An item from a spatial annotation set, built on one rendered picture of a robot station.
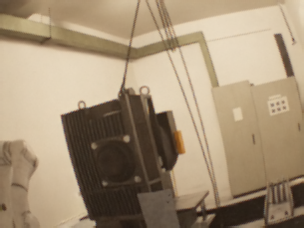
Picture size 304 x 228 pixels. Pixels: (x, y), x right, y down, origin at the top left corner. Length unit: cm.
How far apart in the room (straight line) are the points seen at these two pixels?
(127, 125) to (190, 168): 345
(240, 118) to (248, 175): 85
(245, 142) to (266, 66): 121
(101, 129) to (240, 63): 343
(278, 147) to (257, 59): 138
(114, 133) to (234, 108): 310
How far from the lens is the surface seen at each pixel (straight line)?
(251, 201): 278
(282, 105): 494
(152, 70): 550
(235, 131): 498
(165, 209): 191
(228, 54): 525
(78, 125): 220
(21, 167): 118
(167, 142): 243
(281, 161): 502
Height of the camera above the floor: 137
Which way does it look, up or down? 2 degrees up
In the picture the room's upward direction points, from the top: 13 degrees counter-clockwise
